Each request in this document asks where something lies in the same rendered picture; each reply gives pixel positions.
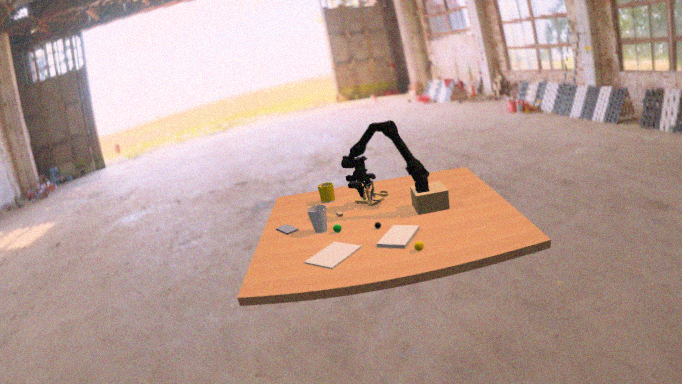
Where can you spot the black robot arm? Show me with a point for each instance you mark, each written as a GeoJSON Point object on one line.
{"type": "Point", "coordinates": [414, 167]}

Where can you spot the beige flat rectangular pad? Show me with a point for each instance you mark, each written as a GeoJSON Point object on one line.
{"type": "Point", "coordinates": [332, 255]}

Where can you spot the yellow mug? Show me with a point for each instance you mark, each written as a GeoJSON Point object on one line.
{"type": "Point", "coordinates": [326, 191]}

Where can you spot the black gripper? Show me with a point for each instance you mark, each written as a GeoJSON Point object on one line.
{"type": "Point", "coordinates": [361, 177]}

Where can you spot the grey cup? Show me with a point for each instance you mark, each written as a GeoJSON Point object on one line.
{"type": "Point", "coordinates": [318, 217]}

